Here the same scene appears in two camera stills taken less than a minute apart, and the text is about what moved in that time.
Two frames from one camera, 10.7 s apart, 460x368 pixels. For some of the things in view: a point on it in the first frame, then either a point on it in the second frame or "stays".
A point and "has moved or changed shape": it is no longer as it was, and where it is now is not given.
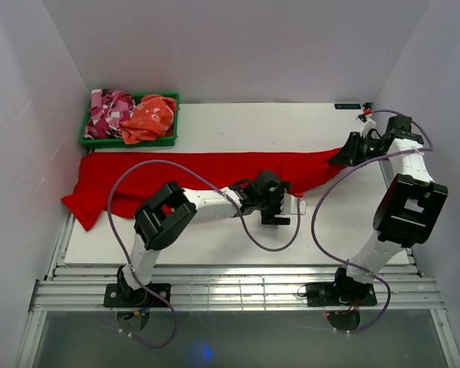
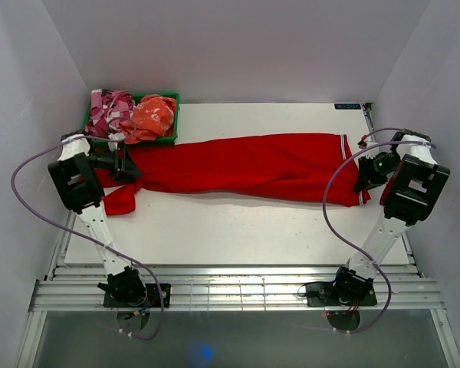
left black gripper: [267, 217] to [124, 169]
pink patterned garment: [109, 108] stays
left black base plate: [121, 295] stays
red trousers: [110, 184] has moved or changed shape
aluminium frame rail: [233, 289] stays
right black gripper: [349, 156] to [366, 179]
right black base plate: [324, 294] stays
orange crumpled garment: [153, 117] stays
